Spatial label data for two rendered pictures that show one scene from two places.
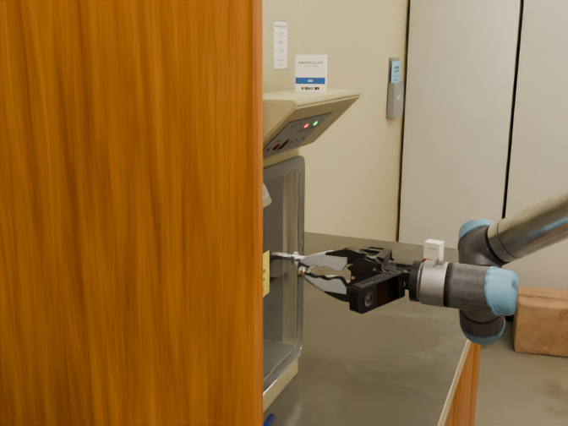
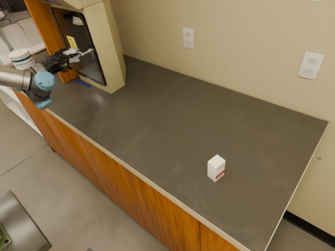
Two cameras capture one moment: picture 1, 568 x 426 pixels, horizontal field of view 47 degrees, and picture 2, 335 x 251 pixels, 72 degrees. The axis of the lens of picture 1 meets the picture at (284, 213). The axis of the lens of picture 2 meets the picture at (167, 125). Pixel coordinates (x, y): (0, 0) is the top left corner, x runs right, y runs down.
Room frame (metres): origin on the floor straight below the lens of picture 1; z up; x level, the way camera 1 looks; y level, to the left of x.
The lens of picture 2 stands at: (1.96, -0.98, 1.68)
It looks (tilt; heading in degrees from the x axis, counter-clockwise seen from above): 42 degrees down; 113
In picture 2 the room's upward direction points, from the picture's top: 8 degrees counter-clockwise
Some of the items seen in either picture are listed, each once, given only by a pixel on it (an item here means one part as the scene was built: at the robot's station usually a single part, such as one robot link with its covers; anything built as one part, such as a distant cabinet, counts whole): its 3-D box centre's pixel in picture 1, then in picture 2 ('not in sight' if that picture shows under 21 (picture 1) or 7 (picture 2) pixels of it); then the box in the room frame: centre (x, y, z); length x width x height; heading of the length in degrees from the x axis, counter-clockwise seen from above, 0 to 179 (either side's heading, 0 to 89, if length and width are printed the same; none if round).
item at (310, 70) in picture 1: (311, 73); not in sight; (1.11, -0.04, 1.54); 0.05 x 0.05 x 0.06; 85
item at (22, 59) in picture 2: not in sight; (23, 62); (0.46, 0.13, 1.02); 0.13 x 0.13 x 0.15
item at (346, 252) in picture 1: (349, 261); (62, 54); (1.08, -0.11, 1.22); 0.09 x 0.02 x 0.05; 67
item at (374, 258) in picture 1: (386, 275); (56, 64); (1.08, -0.18, 1.20); 0.12 x 0.09 x 0.08; 67
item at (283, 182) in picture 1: (270, 280); (79, 48); (1.08, 0.02, 1.19); 0.30 x 0.01 x 0.40; 157
